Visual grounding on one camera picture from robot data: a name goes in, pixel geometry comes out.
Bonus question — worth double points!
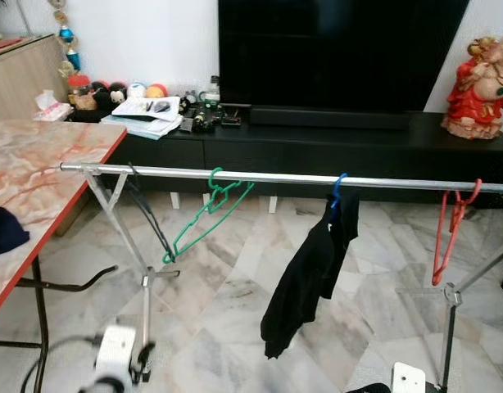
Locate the red laughing Buddha statue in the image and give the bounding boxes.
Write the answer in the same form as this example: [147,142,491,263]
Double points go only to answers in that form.
[442,34,503,140]

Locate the light wooden sideboard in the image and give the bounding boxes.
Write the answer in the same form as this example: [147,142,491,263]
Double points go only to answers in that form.
[0,34,93,237]

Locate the black round plush toy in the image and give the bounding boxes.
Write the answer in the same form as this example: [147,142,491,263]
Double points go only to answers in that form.
[109,82,128,105]
[89,80,111,106]

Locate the marble pattern folding table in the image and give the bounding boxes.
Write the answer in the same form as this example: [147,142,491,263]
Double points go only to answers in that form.
[0,119,128,393]

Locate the silver metal clothes rack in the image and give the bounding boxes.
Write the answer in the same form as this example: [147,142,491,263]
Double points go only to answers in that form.
[59,161,503,392]

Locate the black fonemax print T-shirt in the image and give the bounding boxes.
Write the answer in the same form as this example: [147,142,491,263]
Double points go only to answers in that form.
[261,190,360,359]

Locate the blue plastic hanger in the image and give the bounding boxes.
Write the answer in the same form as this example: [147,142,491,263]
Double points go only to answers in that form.
[331,172,349,210]

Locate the black TV cabinet white legs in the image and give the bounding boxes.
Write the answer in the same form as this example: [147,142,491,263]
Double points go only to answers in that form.
[67,106,503,214]

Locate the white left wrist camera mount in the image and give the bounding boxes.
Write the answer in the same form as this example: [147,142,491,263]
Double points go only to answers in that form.
[94,325,138,386]

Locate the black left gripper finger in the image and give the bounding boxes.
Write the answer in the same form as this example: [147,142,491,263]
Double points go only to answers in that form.
[133,340,156,384]

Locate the red plastic hanger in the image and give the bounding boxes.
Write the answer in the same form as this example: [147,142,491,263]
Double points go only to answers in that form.
[432,178,483,287]

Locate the black wire hanger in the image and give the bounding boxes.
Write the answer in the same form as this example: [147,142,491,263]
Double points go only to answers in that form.
[125,164,174,259]

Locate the pink tissue box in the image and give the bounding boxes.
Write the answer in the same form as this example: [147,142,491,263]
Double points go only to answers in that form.
[34,88,74,122]

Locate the small black electronic box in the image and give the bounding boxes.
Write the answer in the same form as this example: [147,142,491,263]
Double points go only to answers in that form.
[221,105,244,129]

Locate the black electronic gadget pile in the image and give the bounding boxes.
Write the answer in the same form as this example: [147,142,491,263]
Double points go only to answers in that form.
[179,92,224,133]

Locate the large black television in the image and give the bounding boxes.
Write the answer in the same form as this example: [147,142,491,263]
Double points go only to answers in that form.
[218,0,471,113]

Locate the red lidded jar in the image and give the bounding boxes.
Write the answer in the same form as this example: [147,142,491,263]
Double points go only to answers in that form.
[67,74,95,111]

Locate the navy knit shirt red stripe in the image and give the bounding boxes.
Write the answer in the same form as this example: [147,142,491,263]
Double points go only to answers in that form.
[0,207,31,260]

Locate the blue gold hanging ornament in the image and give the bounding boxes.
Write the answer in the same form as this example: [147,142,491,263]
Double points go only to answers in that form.
[47,0,82,76]

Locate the white paper stack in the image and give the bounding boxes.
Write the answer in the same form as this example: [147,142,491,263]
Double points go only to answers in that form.
[100,96,184,140]

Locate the green plastic hanger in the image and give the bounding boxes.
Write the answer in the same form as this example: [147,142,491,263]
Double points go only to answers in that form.
[161,167,256,265]

